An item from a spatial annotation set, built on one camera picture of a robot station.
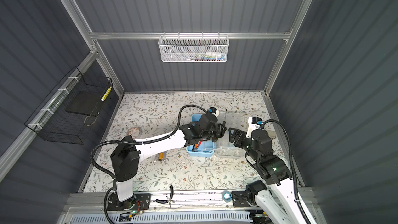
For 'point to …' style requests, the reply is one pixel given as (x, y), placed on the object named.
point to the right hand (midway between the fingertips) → (236, 132)
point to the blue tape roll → (223, 193)
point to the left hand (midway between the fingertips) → (227, 128)
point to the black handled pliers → (169, 199)
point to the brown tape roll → (134, 131)
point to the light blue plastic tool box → (204, 148)
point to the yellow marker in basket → (105, 95)
